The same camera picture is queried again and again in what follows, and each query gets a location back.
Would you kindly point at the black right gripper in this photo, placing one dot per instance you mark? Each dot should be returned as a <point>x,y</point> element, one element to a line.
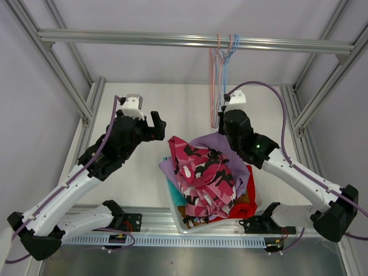
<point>221,121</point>

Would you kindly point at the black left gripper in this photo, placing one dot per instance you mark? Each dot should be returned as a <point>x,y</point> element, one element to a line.
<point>156,133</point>

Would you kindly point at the pink wire hanger lilac trousers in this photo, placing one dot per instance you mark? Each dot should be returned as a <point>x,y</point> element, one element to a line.
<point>216,86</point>

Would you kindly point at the red trousers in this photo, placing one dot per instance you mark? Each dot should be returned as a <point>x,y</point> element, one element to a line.
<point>232,192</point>

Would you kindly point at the blue wire hanger brown trousers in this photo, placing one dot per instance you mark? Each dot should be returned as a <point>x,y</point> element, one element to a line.
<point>226,55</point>

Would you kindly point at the pink wire hanger camouflage trousers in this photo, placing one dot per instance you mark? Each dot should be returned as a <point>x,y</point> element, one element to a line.
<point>213,53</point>

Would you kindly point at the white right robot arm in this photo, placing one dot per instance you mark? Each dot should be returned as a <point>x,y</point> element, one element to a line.
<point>332,208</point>

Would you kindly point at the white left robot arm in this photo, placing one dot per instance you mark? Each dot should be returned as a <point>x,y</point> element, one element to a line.
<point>100,160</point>

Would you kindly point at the white plastic mesh basket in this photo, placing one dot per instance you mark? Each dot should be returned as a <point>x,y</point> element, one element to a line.
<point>175,212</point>

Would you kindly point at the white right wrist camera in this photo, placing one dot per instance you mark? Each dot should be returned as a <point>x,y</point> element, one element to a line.
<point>235,101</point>

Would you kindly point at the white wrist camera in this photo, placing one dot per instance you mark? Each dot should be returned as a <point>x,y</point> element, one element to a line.
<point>131,106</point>
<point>235,101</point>

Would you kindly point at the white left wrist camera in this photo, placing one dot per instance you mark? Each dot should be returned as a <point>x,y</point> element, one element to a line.
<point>131,106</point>

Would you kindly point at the left aluminium frame struts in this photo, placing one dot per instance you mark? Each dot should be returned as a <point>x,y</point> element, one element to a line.
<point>87,108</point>

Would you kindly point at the aluminium frame struts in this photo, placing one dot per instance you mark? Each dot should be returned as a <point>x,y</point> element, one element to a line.
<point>321,74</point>
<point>87,108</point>

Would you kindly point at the right aluminium frame struts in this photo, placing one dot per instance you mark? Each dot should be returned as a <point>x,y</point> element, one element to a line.
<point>321,74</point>

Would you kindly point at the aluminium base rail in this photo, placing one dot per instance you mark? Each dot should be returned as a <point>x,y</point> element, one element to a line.
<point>155,220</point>

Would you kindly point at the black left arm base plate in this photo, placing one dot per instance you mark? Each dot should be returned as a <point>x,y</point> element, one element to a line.
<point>130,222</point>

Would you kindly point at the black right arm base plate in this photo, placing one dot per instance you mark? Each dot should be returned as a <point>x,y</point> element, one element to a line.
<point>264,225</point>

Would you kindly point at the white slotted cable duct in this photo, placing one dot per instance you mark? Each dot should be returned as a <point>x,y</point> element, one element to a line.
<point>112,239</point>

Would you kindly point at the aluminium hanging rail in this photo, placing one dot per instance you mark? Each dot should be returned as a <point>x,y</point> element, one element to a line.
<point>194,41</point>

